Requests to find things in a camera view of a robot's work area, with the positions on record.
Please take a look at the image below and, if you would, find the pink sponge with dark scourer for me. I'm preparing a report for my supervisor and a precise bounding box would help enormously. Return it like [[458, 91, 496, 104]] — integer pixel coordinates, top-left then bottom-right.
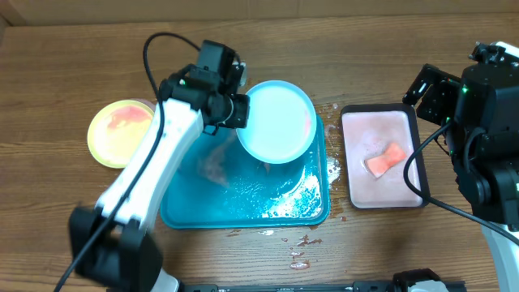
[[364, 142, 406, 178]]

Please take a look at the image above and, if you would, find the light blue plate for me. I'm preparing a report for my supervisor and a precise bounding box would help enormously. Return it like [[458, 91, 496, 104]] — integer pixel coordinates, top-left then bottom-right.
[[237, 80, 317, 164]]

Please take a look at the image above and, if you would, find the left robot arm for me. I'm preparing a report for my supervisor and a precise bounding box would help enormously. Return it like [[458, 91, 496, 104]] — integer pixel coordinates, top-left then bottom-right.
[[55, 40, 250, 291]]

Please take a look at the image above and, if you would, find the teal plastic tray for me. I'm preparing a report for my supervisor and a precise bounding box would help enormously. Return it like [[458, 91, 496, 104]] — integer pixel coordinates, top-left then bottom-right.
[[160, 122, 331, 230]]

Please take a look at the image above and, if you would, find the black tray with soapy water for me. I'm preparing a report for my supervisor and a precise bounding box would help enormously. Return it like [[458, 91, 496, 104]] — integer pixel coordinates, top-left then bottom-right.
[[341, 104, 426, 209]]

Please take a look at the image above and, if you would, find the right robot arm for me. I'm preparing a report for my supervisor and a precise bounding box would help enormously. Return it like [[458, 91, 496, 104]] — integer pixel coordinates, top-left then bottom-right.
[[402, 41, 518, 291]]

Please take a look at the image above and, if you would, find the yellow-green plate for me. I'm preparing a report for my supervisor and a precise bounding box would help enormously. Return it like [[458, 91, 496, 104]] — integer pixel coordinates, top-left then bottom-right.
[[87, 99, 155, 169]]

